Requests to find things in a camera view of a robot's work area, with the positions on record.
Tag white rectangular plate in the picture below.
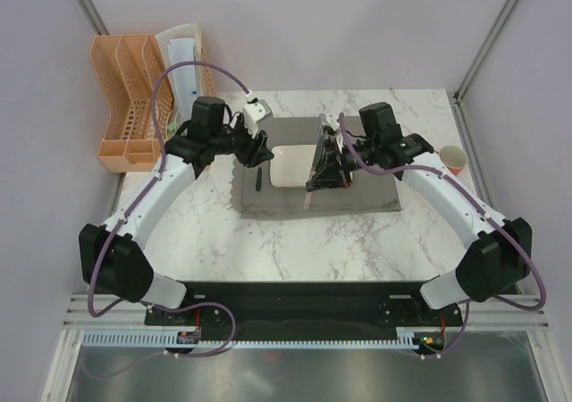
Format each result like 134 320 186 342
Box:
269 145 354 189

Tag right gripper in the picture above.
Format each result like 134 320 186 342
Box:
307 135 380 190

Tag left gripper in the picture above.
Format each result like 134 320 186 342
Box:
211 115 273 169

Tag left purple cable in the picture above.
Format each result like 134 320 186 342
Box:
87 61 256 319

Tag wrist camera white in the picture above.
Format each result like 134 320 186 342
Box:
318 113 340 131
241 91 273 138

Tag green clip items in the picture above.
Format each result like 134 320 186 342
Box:
165 118 181 140

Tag grey scalloped placemat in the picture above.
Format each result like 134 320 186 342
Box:
231 116 401 220

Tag white slotted cable duct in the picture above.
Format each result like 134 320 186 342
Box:
81 330 443 349

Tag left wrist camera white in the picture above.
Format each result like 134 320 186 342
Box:
241 91 273 138

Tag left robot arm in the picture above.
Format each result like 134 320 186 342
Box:
79 96 273 324

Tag gold fork green handle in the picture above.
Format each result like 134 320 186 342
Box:
255 168 263 192

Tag aluminium frame rail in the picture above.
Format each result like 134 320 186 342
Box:
62 292 157 330

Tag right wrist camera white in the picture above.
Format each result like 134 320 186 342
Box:
318 113 340 131

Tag black knife pink handle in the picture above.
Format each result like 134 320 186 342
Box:
303 192 312 209

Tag orange plastic file organizer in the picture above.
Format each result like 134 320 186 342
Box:
89 23 206 173

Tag white paper folder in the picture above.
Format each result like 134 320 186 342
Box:
156 23 202 127

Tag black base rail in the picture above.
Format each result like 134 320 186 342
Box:
145 281 462 342

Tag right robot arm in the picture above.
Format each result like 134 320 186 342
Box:
306 102 534 325

